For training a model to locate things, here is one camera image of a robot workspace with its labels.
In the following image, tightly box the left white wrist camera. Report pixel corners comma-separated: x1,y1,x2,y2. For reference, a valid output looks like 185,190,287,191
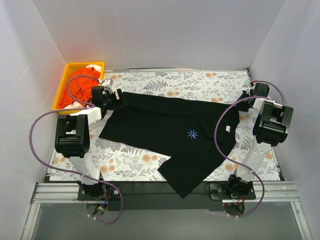
100,78,114,94

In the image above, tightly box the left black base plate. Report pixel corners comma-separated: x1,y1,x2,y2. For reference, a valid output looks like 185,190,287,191
77,183,122,201

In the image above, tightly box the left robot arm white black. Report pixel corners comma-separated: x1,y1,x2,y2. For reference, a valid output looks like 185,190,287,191
54,85,127,200

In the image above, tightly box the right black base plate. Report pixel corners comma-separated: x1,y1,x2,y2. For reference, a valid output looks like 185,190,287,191
204,182,256,202

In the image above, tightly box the yellow plastic bin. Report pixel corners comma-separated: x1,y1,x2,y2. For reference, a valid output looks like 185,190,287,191
52,61,105,114

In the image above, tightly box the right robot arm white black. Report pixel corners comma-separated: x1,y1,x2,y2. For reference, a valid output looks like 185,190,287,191
226,81,294,199

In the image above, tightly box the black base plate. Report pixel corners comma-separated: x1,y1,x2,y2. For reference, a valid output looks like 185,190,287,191
204,182,256,202
77,183,122,201

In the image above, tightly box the floral table cloth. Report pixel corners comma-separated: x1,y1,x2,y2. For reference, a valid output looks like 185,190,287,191
49,69,280,182

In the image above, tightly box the aluminium frame rail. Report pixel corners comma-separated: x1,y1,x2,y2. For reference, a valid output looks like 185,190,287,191
22,180,312,240

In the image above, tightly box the black t shirt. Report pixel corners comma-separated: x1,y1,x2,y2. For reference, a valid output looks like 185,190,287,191
100,92,240,198

